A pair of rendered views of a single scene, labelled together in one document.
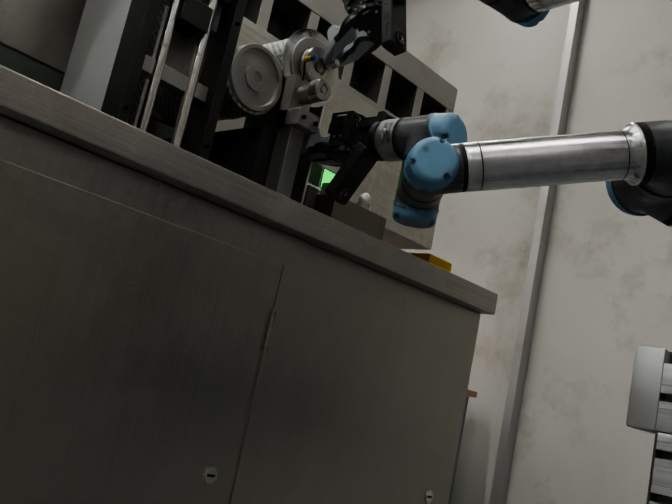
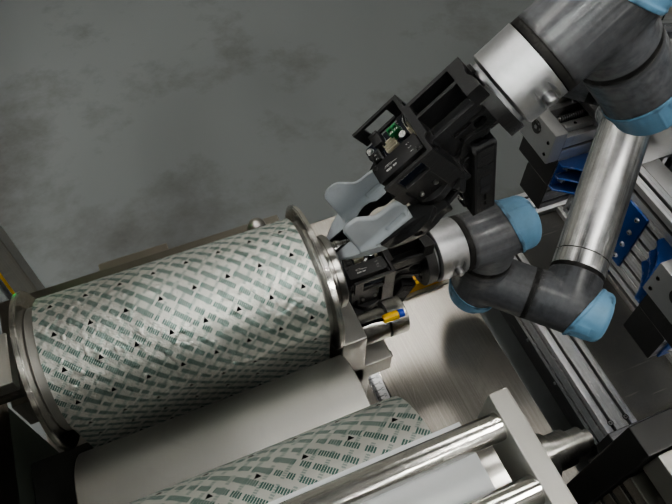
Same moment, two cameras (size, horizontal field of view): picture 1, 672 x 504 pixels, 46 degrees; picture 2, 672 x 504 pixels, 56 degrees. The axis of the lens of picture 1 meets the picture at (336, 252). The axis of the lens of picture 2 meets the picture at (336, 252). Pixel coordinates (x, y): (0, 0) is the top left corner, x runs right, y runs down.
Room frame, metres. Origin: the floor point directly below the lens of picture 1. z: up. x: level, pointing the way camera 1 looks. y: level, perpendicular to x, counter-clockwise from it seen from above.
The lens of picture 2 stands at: (1.26, 0.42, 1.77)
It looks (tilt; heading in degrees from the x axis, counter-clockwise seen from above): 55 degrees down; 293
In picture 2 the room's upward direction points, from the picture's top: straight up
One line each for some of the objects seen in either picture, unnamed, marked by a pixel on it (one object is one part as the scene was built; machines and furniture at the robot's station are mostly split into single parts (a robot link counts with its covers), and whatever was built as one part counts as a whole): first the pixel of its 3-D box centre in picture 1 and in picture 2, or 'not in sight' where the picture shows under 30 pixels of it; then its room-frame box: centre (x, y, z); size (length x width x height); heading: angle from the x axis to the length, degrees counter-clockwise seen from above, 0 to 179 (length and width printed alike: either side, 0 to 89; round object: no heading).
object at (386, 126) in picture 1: (393, 139); (440, 252); (1.32, -0.06, 1.11); 0.08 x 0.05 x 0.08; 136
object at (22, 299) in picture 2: not in sight; (47, 369); (1.59, 0.30, 1.25); 0.15 x 0.01 x 0.15; 136
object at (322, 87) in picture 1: (319, 90); (393, 316); (1.34, 0.09, 1.18); 0.04 x 0.02 x 0.04; 136
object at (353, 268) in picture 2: (361, 139); (382, 267); (1.38, 0.00, 1.12); 0.12 x 0.08 x 0.09; 46
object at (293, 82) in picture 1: (290, 157); (358, 377); (1.36, 0.12, 1.05); 0.06 x 0.05 x 0.31; 46
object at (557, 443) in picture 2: not in sight; (552, 453); (1.18, 0.24, 1.34); 0.06 x 0.03 x 0.03; 46
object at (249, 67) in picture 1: (213, 86); (236, 463); (1.42, 0.29, 1.18); 0.26 x 0.12 x 0.12; 46
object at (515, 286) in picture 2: (420, 190); (489, 279); (1.25, -0.11, 1.01); 0.11 x 0.08 x 0.11; 179
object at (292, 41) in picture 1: (311, 68); (313, 277); (1.42, 0.12, 1.25); 0.15 x 0.01 x 0.15; 136
